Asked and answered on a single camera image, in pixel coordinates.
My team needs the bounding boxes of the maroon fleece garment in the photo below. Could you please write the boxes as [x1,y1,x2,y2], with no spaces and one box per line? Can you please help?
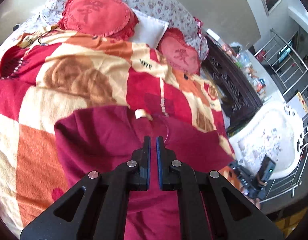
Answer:
[54,106,232,239]

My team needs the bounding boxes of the small red heart cushion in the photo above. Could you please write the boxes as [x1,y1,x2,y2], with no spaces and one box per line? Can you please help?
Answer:
[157,28,200,74]

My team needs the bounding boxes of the metal railing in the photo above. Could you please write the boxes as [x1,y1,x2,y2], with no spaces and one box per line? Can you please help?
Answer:
[254,28,308,202]

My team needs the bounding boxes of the white pillow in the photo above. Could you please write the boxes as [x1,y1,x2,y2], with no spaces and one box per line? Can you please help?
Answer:
[129,9,169,49]

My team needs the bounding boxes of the orange red patterned blanket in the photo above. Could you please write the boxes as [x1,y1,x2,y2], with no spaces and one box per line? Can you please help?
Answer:
[0,27,234,237]

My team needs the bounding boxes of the large red heart cushion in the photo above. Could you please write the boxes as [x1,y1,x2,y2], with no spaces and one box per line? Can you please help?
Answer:
[58,0,139,41]

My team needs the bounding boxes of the person right hand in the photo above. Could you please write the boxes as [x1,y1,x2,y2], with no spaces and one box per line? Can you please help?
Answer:
[249,198,261,209]

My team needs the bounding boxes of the white embroidered quilt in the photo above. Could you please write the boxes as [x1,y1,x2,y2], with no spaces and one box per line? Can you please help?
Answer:
[229,101,304,179]

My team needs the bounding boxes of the floral bolster pillow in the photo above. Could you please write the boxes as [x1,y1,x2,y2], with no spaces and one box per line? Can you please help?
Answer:
[41,0,210,61]

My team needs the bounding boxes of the dark carved wooden headboard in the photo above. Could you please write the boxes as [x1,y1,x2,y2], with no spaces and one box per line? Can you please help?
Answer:
[202,37,263,134]

